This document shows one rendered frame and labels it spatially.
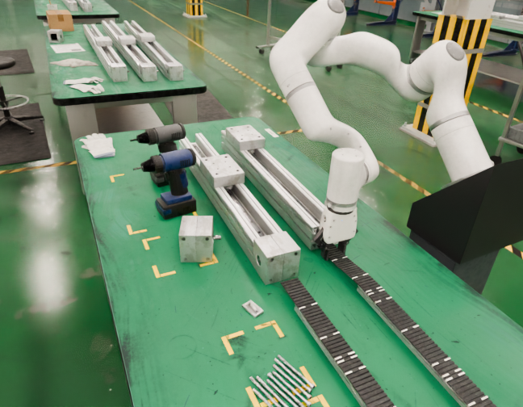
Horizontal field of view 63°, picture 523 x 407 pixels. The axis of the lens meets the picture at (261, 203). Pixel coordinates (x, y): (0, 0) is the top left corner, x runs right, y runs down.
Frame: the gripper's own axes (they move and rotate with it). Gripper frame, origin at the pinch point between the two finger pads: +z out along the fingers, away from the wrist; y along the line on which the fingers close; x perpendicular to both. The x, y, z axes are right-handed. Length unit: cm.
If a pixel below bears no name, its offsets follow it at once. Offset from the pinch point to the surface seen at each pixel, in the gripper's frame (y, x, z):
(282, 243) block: -17.5, -0.1, -7.4
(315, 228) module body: -4.0, 5.1, -5.8
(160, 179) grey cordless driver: -38, 58, -1
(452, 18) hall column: 249, 212, -29
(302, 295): -18.5, -14.3, -1.3
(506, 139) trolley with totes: 262, 136, 53
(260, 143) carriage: 3, 62, -9
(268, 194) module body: -5.0, 35.4, -1.2
